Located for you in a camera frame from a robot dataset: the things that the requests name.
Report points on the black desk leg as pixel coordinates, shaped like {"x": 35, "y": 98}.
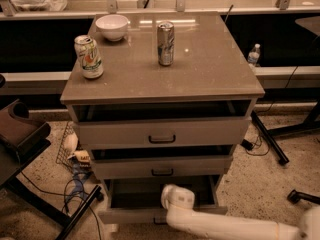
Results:
{"x": 282, "y": 158}

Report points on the dark brown chair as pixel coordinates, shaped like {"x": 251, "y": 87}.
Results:
{"x": 23, "y": 139}

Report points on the white bowl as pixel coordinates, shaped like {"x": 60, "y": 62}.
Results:
{"x": 113, "y": 27}

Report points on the black caster leg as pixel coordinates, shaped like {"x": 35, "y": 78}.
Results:
{"x": 295, "y": 196}

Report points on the plastic water bottle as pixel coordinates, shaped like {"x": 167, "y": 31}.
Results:
{"x": 254, "y": 55}

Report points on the wire mesh basket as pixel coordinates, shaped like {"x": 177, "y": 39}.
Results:
{"x": 70, "y": 151}

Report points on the black power adapter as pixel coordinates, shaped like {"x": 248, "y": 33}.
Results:
{"x": 247, "y": 145}

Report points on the green white soda can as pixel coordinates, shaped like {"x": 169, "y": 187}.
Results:
{"x": 88, "y": 56}

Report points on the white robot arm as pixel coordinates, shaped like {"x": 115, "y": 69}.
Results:
{"x": 221, "y": 227}

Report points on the slim silver can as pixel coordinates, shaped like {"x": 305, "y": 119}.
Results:
{"x": 165, "y": 43}

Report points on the grey drawer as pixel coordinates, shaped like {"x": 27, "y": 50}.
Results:
{"x": 138, "y": 200}
{"x": 161, "y": 167}
{"x": 161, "y": 133}

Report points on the grey drawer cabinet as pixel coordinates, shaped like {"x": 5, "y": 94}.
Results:
{"x": 209, "y": 78}

